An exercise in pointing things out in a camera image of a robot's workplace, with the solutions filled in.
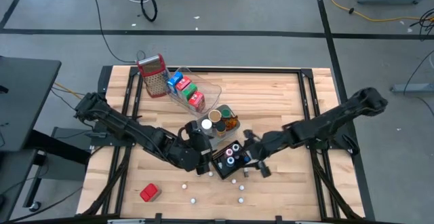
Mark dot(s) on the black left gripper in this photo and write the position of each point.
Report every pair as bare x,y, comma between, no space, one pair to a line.
190,152

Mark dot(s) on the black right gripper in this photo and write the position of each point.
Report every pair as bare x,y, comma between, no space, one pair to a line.
266,146

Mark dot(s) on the small blue-cap vial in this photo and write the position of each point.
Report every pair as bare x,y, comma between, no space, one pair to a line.
247,158

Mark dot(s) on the black food colouring bottle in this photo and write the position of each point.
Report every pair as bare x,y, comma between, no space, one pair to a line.
235,147

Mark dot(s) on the small green dropper bottle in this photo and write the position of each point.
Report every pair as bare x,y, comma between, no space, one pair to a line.
245,173

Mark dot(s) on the white-lid spice jar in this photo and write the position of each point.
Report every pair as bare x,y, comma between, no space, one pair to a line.
206,124

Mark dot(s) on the blue food colouring bottle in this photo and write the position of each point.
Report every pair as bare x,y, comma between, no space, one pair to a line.
230,161

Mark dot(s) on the grey plastic bin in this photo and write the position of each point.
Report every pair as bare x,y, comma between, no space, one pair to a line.
234,134

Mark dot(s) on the black-lid orange spice jar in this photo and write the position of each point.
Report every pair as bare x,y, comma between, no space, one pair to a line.
220,126

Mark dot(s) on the black mesh basket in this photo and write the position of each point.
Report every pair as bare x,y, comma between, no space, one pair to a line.
223,173

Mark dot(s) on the gold-lid jar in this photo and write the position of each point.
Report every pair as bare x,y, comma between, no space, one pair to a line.
214,115

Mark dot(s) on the brown dried chilli packet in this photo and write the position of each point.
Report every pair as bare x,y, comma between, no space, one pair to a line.
232,122

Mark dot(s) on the green-lid spice jar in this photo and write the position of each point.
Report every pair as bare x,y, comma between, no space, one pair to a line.
226,113

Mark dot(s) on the green Apple Jacks cereal box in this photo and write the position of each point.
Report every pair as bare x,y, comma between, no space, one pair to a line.
190,90

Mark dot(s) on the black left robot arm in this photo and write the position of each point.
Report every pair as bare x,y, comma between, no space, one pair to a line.
129,129

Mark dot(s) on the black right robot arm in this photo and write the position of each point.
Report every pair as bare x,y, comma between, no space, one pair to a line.
339,118

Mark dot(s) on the clear plastic bin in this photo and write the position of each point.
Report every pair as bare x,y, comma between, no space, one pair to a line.
212,90

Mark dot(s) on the red block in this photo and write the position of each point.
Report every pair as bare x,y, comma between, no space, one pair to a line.
149,192

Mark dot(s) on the black desk base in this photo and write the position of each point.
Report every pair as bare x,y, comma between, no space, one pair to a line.
61,147

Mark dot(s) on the black desk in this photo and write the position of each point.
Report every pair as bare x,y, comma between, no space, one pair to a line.
27,102

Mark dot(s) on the black frame clamp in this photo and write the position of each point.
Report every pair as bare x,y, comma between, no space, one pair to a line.
278,219
158,217

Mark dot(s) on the black aluminium table frame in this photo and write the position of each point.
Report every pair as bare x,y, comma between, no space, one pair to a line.
254,70

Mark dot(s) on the silver aluminium rail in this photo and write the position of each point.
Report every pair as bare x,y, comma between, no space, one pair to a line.
125,221

